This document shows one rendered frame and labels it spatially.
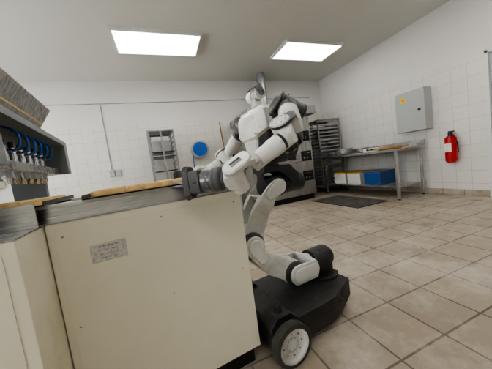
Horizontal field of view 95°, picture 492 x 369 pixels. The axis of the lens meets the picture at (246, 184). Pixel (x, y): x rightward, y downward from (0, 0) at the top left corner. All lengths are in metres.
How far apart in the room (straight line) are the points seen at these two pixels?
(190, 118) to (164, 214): 4.63
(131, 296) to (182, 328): 0.25
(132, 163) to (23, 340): 4.64
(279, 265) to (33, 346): 1.01
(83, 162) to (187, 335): 4.71
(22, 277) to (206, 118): 5.02
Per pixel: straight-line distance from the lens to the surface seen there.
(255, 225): 1.21
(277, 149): 0.80
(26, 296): 0.82
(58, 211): 0.96
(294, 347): 1.31
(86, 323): 1.04
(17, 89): 1.15
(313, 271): 1.47
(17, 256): 0.79
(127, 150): 5.35
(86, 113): 5.59
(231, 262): 1.06
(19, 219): 0.93
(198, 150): 5.22
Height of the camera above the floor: 0.94
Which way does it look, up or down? 5 degrees down
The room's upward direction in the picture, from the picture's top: 8 degrees counter-clockwise
